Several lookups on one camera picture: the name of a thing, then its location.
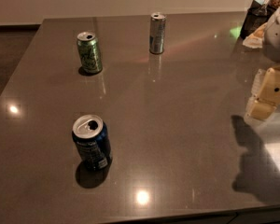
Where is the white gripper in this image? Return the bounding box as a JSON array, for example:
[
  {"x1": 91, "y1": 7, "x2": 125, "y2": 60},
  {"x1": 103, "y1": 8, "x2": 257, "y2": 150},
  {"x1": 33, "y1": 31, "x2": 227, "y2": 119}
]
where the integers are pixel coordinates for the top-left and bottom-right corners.
[{"x1": 246, "y1": 7, "x2": 280, "y2": 120}]

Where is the blue pepsi can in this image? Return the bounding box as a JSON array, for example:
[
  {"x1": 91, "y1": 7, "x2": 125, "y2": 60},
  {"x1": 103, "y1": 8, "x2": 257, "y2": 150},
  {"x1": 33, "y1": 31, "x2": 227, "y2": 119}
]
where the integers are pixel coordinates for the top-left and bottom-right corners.
[{"x1": 72, "y1": 115, "x2": 112, "y2": 171}]

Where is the tall silver can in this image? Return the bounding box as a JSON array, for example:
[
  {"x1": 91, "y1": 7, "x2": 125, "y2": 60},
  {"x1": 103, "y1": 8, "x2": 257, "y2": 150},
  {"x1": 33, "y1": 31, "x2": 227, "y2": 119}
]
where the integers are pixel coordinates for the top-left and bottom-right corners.
[{"x1": 149, "y1": 12, "x2": 166, "y2": 54}]

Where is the green soda can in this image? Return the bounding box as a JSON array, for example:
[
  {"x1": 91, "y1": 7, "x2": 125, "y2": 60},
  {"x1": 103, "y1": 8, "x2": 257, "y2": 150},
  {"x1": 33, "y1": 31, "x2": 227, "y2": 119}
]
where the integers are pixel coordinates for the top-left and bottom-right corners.
[{"x1": 77, "y1": 32, "x2": 103, "y2": 74}]

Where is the white chip bag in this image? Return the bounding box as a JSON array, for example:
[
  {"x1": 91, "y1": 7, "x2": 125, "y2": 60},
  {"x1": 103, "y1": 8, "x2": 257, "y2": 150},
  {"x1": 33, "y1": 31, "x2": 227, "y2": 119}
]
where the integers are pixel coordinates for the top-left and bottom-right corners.
[{"x1": 243, "y1": 23, "x2": 267, "y2": 49}]

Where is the black snack bag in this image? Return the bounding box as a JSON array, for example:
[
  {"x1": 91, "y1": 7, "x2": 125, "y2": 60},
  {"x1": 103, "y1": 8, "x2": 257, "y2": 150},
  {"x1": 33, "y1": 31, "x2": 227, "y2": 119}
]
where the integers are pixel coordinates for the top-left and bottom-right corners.
[{"x1": 240, "y1": 0, "x2": 275, "y2": 39}]

